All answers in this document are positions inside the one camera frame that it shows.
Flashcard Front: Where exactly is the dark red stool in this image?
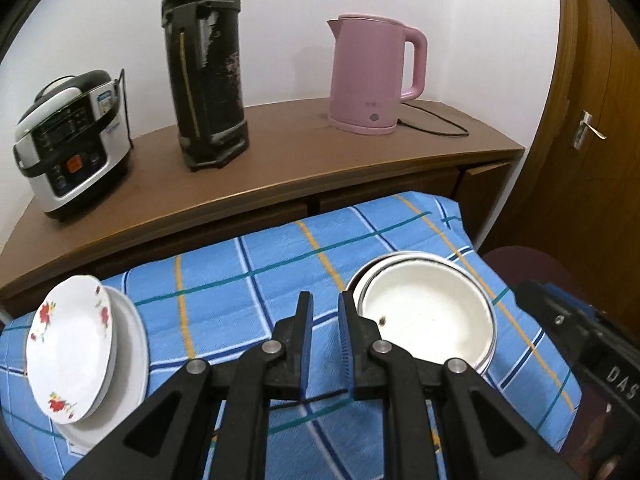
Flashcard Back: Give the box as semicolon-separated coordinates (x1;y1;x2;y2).
482;245;573;301

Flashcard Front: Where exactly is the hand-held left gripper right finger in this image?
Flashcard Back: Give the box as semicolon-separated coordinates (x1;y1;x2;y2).
338;291;583;480

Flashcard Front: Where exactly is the black kettle cable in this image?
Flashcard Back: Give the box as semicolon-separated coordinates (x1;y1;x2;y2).
395;100;471;137

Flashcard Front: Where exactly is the white plate with red flowers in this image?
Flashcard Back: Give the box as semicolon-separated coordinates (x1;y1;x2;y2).
26;274;118;422

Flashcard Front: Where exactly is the pink electric kettle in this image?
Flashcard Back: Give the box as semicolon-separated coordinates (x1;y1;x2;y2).
326;13;429;136

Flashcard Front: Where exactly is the brown wooden cabinet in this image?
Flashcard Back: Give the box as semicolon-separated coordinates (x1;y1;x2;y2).
0;97;527;321

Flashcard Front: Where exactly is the thin black cable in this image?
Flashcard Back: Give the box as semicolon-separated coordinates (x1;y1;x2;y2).
267;389;353;411

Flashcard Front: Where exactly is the wooden door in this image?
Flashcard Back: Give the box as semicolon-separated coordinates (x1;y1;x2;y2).
470;0;640;281

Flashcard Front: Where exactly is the black thermos flask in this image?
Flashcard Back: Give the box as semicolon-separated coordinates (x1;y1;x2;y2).
161;0;251;172

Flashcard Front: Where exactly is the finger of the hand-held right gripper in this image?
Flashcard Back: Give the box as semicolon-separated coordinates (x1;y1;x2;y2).
514;280;608;361

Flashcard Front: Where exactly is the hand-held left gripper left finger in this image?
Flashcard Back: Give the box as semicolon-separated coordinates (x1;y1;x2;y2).
62;291;315;480

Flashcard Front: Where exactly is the white enamel bowl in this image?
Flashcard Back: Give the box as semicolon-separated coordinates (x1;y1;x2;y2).
357;259;497;368

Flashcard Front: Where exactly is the white rice cooker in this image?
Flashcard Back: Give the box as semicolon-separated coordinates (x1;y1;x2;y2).
13;67;135;223

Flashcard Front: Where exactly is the blue plaid cloth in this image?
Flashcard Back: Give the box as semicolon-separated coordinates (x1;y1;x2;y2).
0;191;583;480

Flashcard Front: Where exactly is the large white plate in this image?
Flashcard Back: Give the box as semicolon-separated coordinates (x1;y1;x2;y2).
54;286;150;450

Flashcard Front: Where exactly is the metal door handle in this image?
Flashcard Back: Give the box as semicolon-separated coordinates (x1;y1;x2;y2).
572;110;607;150

